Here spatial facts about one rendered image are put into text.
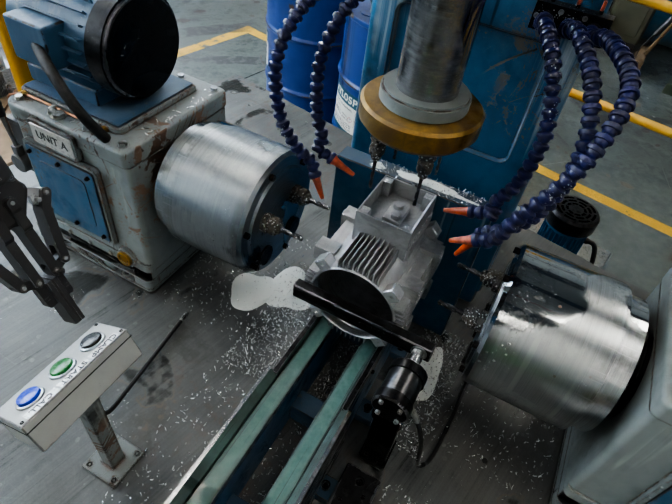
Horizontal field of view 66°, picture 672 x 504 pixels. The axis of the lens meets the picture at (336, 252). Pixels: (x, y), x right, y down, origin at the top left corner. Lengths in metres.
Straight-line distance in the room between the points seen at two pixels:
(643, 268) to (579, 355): 2.18
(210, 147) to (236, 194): 0.11
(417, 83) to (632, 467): 0.62
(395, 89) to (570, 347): 0.43
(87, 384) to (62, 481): 0.28
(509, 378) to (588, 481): 0.22
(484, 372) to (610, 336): 0.18
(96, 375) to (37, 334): 0.43
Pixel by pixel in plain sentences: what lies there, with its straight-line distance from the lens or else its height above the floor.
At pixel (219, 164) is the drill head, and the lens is 0.92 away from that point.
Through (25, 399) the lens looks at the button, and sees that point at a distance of 0.76.
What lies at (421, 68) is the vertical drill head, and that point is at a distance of 0.71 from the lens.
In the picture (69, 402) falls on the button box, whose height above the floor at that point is 1.06.
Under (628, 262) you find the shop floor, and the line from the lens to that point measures 2.94.
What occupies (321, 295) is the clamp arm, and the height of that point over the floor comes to 1.03.
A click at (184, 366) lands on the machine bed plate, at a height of 0.80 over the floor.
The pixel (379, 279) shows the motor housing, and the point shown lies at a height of 1.10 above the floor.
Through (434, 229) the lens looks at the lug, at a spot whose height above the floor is 1.09.
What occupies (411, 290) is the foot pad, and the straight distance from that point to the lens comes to 0.84.
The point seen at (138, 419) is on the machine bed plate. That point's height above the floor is 0.80.
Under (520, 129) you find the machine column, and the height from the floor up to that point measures 1.25.
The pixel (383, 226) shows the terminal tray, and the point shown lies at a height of 1.14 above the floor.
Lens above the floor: 1.69
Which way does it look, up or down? 45 degrees down
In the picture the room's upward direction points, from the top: 9 degrees clockwise
